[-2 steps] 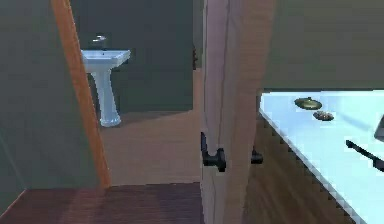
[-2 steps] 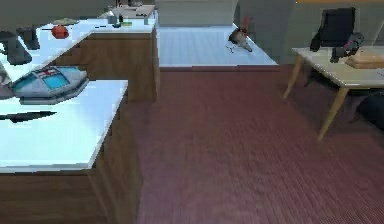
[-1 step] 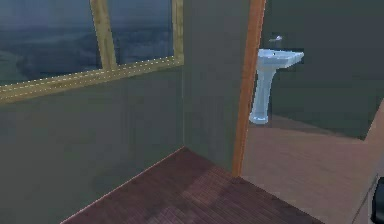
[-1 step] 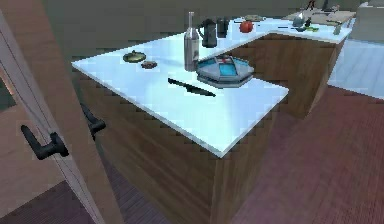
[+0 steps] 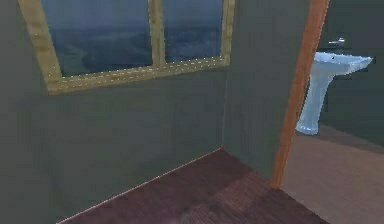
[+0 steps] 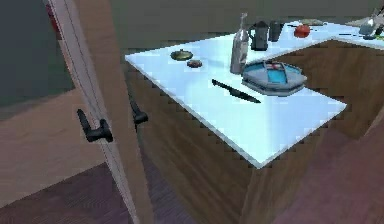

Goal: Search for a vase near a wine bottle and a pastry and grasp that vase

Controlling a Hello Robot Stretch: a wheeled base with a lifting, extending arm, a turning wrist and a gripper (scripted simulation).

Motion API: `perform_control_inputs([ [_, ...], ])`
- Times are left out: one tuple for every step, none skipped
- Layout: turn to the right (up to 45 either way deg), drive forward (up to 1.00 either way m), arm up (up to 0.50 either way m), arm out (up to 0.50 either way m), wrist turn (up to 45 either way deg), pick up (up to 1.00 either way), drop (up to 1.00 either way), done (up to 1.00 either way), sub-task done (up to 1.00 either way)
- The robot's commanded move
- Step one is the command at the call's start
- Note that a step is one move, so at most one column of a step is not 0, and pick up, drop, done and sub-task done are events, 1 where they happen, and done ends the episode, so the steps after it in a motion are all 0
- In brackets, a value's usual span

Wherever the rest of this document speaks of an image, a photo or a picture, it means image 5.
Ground wooden framed window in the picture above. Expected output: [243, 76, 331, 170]
[18, 0, 236, 96]

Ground silver sink faucet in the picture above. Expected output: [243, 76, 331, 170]
[328, 37, 346, 47]

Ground orange wooden door frame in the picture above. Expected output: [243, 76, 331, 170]
[269, 0, 331, 189]

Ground white pedestal sink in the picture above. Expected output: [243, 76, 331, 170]
[295, 51, 373, 136]

